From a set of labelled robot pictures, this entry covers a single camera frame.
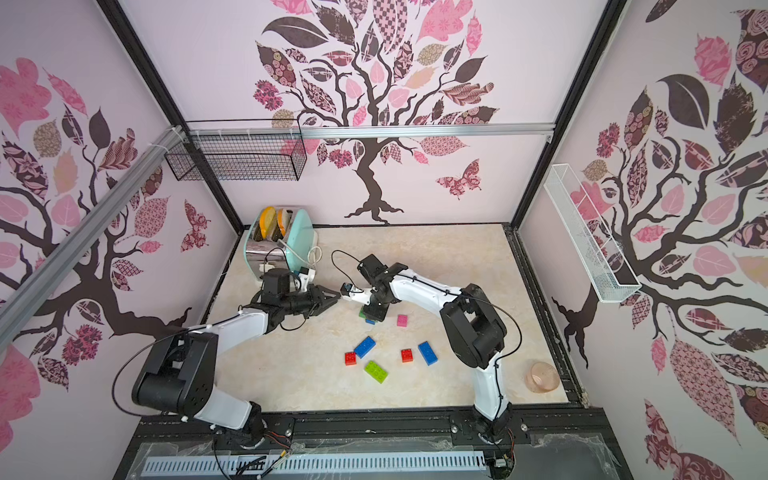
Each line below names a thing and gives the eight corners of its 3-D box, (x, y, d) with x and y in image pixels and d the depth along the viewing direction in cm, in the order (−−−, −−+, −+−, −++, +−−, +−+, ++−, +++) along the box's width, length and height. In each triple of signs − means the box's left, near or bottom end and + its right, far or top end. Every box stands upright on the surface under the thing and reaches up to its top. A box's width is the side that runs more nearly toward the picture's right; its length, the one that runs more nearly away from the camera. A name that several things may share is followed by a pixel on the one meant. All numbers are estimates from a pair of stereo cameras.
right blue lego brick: (427, 367, 86) (427, 364, 84) (417, 347, 90) (417, 344, 88) (437, 362, 87) (438, 359, 85) (427, 342, 91) (428, 340, 89)
